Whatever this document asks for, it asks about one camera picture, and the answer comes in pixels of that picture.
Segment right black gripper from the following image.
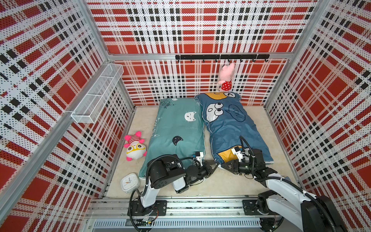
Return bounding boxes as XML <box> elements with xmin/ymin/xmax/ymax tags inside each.
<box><xmin>221</xmin><ymin>159</ymin><xmax>255</xmax><ymax>176</ymax></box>

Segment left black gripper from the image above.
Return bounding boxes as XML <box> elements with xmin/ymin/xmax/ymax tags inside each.
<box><xmin>187</xmin><ymin>161</ymin><xmax>219</xmax><ymax>186</ymax></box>

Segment blue cartoon pillow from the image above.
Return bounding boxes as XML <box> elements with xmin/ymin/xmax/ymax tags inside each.
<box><xmin>195</xmin><ymin>92</ymin><xmax>274</xmax><ymax>164</ymax></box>

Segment teal cat pillow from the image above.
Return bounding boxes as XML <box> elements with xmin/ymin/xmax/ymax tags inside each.
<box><xmin>138</xmin><ymin>98</ymin><xmax>205</xmax><ymax>179</ymax></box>

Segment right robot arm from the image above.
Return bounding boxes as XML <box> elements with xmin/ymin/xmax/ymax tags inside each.
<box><xmin>222</xmin><ymin>147</ymin><xmax>347</xmax><ymax>232</ymax></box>

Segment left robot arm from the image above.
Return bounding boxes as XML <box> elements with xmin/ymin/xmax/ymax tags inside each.
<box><xmin>127</xmin><ymin>154</ymin><xmax>219</xmax><ymax>217</ymax></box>

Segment pink striped plush doll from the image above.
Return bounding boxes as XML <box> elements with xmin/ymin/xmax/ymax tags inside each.
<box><xmin>124</xmin><ymin>131</ymin><xmax>147</xmax><ymax>161</ymax></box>

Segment white square alarm clock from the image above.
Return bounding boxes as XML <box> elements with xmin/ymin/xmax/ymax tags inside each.
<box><xmin>120</xmin><ymin>173</ymin><xmax>140</xmax><ymax>193</ymax></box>

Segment pink pig plush toy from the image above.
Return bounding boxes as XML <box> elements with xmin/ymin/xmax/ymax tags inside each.
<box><xmin>218</xmin><ymin>63</ymin><xmax>235</xmax><ymax>91</ymax></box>

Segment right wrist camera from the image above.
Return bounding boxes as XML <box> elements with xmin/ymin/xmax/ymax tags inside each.
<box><xmin>231</xmin><ymin>146</ymin><xmax>244</xmax><ymax>162</ymax></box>

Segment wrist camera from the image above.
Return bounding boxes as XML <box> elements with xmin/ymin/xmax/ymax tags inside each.
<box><xmin>195</xmin><ymin>151</ymin><xmax>204</xmax><ymax>166</ymax></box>
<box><xmin>231</xmin><ymin>146</ymin><xmax>244</xmax><ymax>162</ymax></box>

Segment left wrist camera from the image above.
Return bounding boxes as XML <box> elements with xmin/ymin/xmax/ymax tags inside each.
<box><xmin>195</xmin><ymin>151</ymin><xmax>204</xmax><ymax>166</ymax></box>

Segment black hook rail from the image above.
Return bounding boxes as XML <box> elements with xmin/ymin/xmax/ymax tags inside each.
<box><xmin>175</xmin><ymin>54</ymin><xmax>270</xmax><ymax>61</ymax></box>

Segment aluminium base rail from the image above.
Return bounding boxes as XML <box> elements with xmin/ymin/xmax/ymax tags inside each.
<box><xmin>85</xmin><ymin>196</ymin><xmax>325</xmax><ymax>230</ymax></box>

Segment white wire mesh basket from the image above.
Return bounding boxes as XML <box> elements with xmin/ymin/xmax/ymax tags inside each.
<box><xmin>71</xmin><ymin>63</ymin><xmax>124</xmax><ymax>124</ymax></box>

